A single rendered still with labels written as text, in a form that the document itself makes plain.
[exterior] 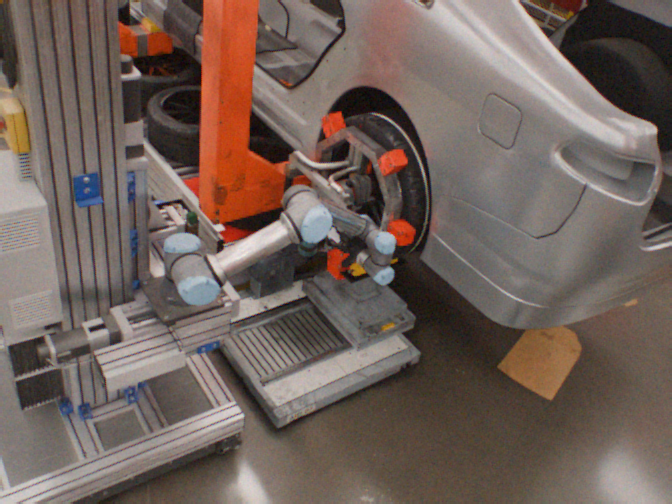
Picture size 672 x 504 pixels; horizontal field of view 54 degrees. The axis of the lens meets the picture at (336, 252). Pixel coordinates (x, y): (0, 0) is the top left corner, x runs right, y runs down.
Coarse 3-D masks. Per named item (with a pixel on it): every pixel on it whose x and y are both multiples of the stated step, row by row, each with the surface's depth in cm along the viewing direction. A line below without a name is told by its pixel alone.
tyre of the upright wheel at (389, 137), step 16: (384, 112) 288; (400, 112) 288; (368, 128) 279; (384, 128) 273; (400, 128) 275; (384, 144) 273; (400, 144) 269; (416, 144) 273; (416, 160) 270; (400, 176) 271; (416, 176) 268; (416, 192) 268; (416, 208) 270; (416, 224) 274; (416, 240) 282; (400, 256) 291
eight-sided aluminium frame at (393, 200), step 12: (336, 132) 284; (348, 132) 278; (360, 132) 279; (324, 144) 294; (336, 144) 294; (360, 144) 273; (372, 144) 273; (324, 156) 304; (372, 156) 268; (384, 180) 267; (384, 192) 268; (396, 192) 269; (396, 204) 268; (384, 216) 273; (396, 216) 273; (384, 228) 275
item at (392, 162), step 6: (396, 150) 262; (402, 150) 264; (384, 156) 262; (390, 156) 260; (396, 156) 261; (402, 156) 262; (378, 162) 266; (384, 162) 263; (390, 162) 260; (396, 162) 260; (402, 162) 261; (384, 168) 264; (390, 168) 261; (396, 168) 262; (402, 168) 266; (384, 174) 265; (390, 174) 268
